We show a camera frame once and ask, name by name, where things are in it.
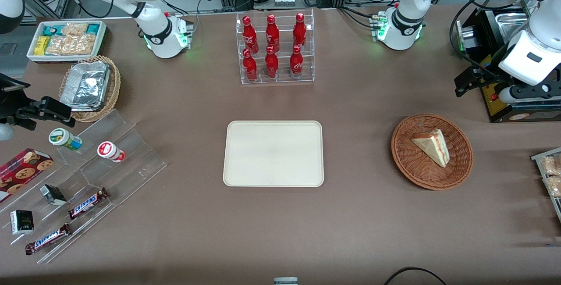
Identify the small grey device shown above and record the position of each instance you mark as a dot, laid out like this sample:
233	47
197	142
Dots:
285	281

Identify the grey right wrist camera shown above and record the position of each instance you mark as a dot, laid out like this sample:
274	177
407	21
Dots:
4	131

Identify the red lidded yogurt cup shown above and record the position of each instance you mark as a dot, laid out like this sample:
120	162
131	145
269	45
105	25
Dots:
109	151

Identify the small black chocolate box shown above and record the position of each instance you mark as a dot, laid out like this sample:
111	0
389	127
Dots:
52	194
22	222

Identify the yellow snack packet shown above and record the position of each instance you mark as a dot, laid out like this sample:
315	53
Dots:
42	45

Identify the aluminium foil container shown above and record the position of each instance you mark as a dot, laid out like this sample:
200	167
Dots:
85	85

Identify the clear cracker packet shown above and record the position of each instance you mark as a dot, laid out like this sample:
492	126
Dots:
74	29
59	45
84	44

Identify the red plaid cookie box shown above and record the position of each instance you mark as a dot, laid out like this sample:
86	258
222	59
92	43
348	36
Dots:
22	173

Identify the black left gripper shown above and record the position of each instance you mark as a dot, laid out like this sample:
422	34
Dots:
494	66

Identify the metal pastry tray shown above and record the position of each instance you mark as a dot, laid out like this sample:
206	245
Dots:
541	158

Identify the round brown wicker basket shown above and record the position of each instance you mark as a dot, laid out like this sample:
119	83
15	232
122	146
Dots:
407	158

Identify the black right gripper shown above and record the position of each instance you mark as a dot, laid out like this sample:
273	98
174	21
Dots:
9	101

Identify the cream plastic serving tray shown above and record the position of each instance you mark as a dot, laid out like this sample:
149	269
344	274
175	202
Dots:
273	153

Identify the clear acrylic step display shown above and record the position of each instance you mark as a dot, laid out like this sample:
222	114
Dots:
131	162

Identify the green lidded yogurt cup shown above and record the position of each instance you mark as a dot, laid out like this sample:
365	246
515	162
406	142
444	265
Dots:
63	139

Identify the red cola bottle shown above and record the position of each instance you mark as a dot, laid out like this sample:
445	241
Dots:
250	35
271	64
300	31
296	63
272	34
250	66

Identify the teal snack packet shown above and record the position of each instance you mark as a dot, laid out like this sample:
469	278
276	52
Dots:
93	29
51	30

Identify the brown snickers bar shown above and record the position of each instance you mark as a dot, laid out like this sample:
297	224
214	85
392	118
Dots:
87	203
48	239

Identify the triangular sandwich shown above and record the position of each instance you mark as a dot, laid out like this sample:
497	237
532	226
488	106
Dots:
431	144

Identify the clear acrylic bottle rack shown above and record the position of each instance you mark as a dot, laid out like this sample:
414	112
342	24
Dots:
282	63

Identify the oval tan wicker basket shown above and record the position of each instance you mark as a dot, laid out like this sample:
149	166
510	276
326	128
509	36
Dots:
115	85

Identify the steel food pan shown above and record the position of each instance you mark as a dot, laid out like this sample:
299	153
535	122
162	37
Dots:
513	24

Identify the white rectangular snack bin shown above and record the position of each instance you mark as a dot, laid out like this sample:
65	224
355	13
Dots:
33	55

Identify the white power strip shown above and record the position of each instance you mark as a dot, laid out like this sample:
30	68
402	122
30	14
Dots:
285	1

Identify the black hot food display case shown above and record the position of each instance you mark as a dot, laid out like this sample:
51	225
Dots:
499	109

